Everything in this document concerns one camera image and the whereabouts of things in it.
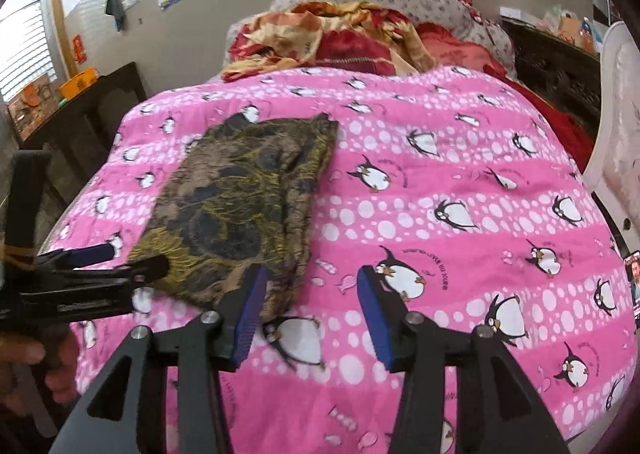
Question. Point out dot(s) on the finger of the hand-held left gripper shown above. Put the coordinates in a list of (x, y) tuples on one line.
[(92, 252), (145, 268)]

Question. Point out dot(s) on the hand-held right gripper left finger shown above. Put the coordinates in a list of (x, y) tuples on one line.
[(250, 314)]

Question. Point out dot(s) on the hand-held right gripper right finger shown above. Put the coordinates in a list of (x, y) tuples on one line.
[(372, 314)]

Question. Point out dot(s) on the brown floral dress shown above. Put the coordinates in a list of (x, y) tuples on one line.
[(235, 194)]

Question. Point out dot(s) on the person's left hand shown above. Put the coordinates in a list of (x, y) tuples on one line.
[(25, 351)]

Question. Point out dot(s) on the dark wooden side cabinet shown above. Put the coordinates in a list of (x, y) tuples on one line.
[(90, 129)]

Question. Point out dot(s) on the pink penguin blanket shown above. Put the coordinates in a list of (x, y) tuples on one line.
[(450, 184)]

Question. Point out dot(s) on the cardboard box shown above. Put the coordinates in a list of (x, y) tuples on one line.
[(32, 106)]

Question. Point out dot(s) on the orange box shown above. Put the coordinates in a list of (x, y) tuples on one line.
[(77, 83)]

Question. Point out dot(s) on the window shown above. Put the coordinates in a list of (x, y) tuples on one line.
[(25, 44)]

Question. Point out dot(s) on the dark hanging cloth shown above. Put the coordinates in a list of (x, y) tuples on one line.
[(114, 4)]

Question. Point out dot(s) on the smartphone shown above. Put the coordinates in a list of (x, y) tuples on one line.
[(632, 284)]

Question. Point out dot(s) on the red bedsheet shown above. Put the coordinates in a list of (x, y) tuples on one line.
[(560, 124)]

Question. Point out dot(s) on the salmon pink cloth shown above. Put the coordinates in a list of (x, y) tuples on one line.
[(450, 51)]

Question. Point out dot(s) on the red and yellow floral quilt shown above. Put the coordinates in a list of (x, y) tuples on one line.
[(310, 29)]

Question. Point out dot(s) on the white upholstered chair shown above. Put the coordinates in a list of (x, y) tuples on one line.
[(620, 134)]

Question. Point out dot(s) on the red patterned cloth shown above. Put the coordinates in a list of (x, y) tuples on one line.
[(470, 9)]

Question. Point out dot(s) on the blue bottle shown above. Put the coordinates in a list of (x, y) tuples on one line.
[(589, 34)]

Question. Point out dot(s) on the red wall sticker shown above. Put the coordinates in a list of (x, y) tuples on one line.
[(78, 48)]

